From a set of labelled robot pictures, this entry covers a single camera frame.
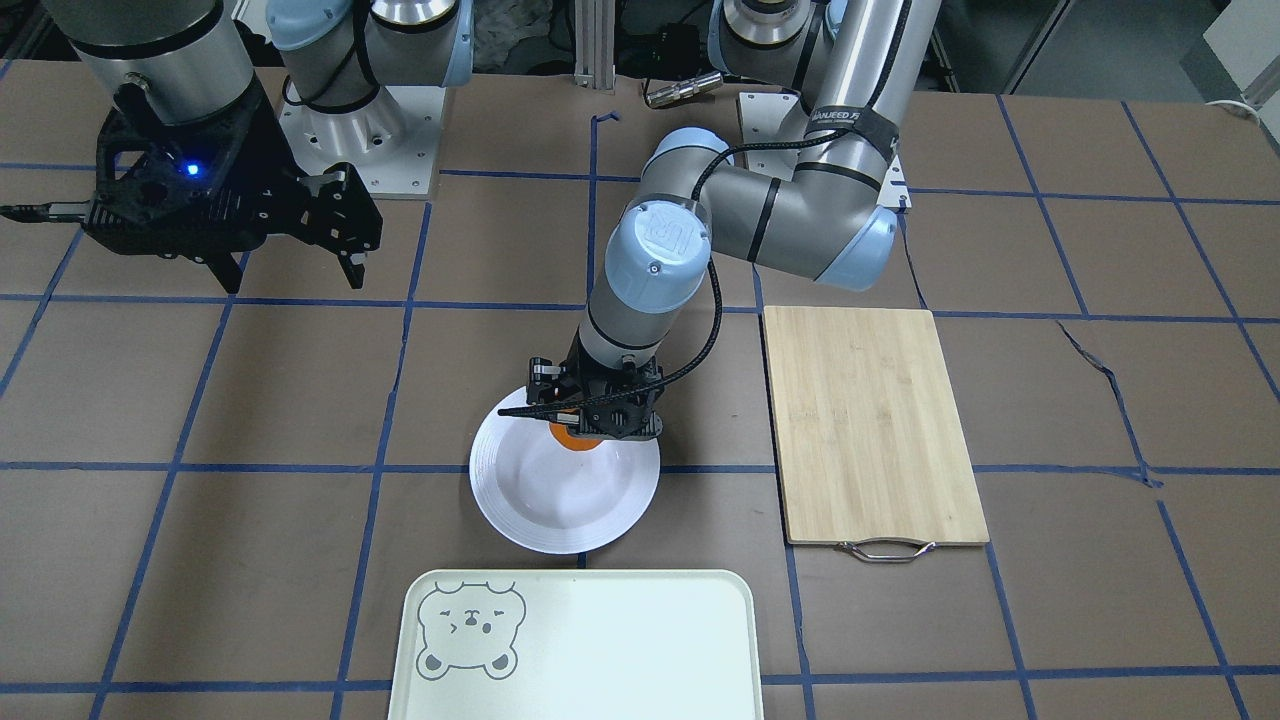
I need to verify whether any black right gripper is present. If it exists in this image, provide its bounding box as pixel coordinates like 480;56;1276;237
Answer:
195;161;383;295

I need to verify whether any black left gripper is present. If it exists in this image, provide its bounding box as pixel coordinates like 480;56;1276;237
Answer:
527;345;663;442

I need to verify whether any orange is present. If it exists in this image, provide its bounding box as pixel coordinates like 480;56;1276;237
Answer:
548;423;602;452

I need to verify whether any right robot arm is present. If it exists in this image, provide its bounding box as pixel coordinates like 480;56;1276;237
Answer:
3;1;474;293

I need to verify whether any cream bear tray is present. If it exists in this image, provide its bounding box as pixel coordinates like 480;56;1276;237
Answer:
388;569;764;719

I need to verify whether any white ridged plate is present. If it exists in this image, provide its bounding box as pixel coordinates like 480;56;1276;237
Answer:
468;409;660;555

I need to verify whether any bamboo cutting board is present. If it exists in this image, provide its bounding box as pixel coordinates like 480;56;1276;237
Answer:
762;306;989;561

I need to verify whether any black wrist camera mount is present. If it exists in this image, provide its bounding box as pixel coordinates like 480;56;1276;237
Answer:
3;76;303;266

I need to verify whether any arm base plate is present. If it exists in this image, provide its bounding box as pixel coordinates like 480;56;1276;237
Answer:
739;90;911;213
279;86;448;200

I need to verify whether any aluminium frame post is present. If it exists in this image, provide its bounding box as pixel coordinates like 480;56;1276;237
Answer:
573;0;617;94

